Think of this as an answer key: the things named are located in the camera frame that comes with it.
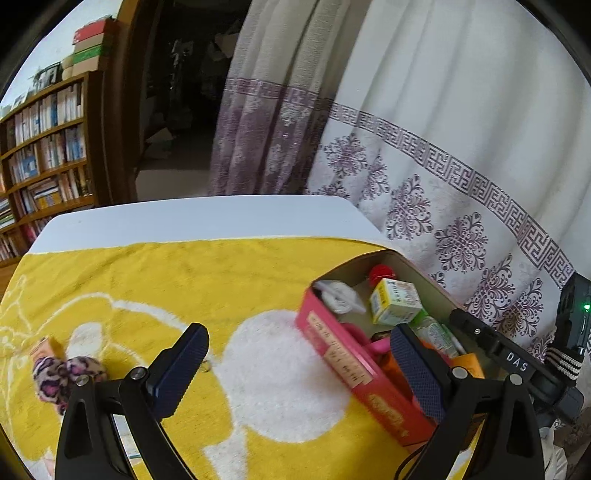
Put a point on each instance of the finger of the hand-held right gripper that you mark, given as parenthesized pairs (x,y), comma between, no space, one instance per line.
(471,330)

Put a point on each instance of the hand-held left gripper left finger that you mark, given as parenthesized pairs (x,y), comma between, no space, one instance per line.
(180,369)

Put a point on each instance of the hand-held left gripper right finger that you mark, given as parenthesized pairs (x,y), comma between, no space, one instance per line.
(415,369)

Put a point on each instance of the clear bottle with green cap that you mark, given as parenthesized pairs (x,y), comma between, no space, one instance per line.
(431,333)

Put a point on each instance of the pink cardboard box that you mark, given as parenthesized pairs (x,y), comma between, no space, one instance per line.
(351,369)

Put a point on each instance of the pink plastic toy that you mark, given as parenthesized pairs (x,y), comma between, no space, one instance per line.
(355,334)

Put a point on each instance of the white ointment box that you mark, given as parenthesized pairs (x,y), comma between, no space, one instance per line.
(397,300)

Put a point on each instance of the purple leopard print scrunchie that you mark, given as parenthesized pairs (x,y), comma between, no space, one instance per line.
(51,379)

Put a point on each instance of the yellow and white blanket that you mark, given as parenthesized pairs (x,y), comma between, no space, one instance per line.
(184,277)

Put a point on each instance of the red bottle cap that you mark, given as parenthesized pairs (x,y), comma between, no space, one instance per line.
(382,273)

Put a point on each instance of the white purple patterned curtain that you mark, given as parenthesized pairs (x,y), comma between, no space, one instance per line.
(461,115)

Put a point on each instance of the wooden bookshelf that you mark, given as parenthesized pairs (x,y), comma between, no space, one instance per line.
(92,138)

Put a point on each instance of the rows of shelved books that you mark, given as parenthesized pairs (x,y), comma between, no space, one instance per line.
(41,152)

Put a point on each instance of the sheer purple patterned curtain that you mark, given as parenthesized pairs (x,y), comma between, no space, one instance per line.
(268,92)

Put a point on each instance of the beige flat box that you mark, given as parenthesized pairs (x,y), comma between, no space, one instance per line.
(83,68)

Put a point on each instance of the green and white flat box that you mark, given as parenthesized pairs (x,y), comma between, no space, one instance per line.
(91,54)

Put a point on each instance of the wooden door frame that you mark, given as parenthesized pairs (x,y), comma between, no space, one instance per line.
(117,115)

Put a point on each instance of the picture frame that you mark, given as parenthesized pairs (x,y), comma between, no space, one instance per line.
(47,76)

